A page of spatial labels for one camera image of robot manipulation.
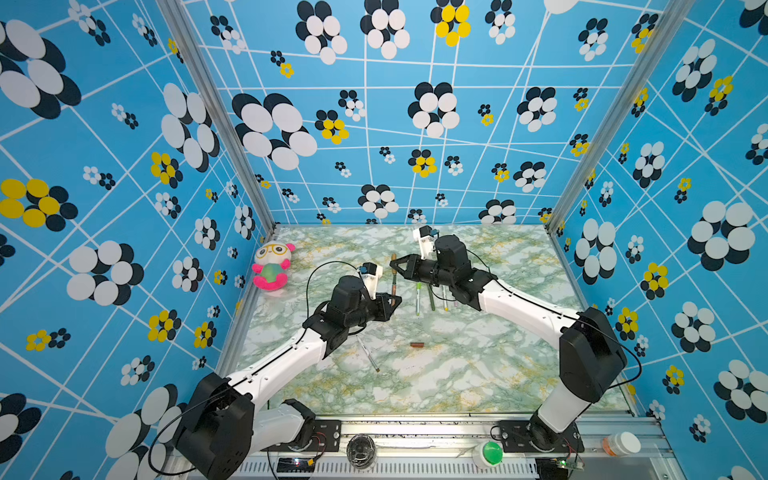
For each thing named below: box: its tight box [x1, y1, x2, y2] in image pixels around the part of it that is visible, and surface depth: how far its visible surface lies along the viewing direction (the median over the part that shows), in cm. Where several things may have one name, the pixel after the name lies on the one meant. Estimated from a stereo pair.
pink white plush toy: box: [252, 240, 296, 297], surface depth 104 cm
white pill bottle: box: [602, 431, 642, 457], surface depth 68 cm
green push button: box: [483, 441, 505, 465], surface depth 64 cm
